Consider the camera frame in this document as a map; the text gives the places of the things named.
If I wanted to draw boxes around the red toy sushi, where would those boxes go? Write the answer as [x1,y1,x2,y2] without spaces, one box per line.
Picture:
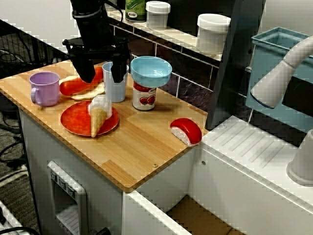
[170,117,202,147]

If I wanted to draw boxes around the white toy kitchen cabinet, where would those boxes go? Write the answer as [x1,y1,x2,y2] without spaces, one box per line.
[18,107,313,235]

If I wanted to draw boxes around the toy hot dog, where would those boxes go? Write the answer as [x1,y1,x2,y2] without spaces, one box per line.
[59,66,106,100]

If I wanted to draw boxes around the small white lidded jar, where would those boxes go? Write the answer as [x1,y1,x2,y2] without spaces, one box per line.
[145,0,171,30]

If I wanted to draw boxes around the toy ice cream cone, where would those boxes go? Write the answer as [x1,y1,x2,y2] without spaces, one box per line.
[88,94,113,139]

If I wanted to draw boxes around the toy tomato can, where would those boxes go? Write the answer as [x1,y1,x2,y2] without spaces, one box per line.
[132,82,157,112]

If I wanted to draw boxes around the grey power cable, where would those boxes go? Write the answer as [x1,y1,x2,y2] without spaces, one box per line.
[0,164,29,187]

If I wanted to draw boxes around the grey dispenser panel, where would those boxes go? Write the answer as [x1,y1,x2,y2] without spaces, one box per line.
[46,160,88,235]

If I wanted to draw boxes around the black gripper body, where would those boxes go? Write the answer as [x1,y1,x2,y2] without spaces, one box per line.
[62,14,132,61]

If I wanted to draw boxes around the beige kitchen shelf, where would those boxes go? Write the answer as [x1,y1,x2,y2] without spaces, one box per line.
[105,4,223,62]

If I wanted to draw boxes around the dark grey upright panel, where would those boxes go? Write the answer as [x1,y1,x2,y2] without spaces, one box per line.
[206,0,267,130]

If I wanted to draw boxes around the black mesh frame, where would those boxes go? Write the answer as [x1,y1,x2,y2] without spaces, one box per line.
[0,19,70,79]

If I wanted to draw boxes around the blue plastic bin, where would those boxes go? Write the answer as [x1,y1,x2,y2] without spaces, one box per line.
[246,26,313,134]

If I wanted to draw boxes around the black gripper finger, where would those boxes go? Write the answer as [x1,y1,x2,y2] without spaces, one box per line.
[70,54,96,83]
[111,47,130,83]

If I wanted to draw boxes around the purple plastic mug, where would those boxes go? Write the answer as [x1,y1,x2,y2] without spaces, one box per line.
[28,71,61,107]

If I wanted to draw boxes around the grey toy faucet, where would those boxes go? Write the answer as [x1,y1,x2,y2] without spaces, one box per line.
[250,35,313,187]

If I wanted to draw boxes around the dark tiled backsplash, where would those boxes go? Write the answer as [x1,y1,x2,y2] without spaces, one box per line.
[107,23,255,123]

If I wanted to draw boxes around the aluminium frame rail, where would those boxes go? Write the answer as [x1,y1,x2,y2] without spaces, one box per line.
[0,199,24,235]

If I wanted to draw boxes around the large white lidded jar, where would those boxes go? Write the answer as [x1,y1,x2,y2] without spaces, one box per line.
[196,13,231,55]

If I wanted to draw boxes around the red plastic plate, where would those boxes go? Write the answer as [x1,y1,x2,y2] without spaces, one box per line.
[60,100,120,137]

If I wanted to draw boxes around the black floor cable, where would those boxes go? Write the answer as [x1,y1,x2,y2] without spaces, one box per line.
[0,226,41,235]

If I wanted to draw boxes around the light blue plastic bowl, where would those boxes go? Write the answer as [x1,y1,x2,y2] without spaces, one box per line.
[130,55,173,88]

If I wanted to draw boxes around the pale blue plastic cup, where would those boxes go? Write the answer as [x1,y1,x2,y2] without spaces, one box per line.
[102,61,130,103]

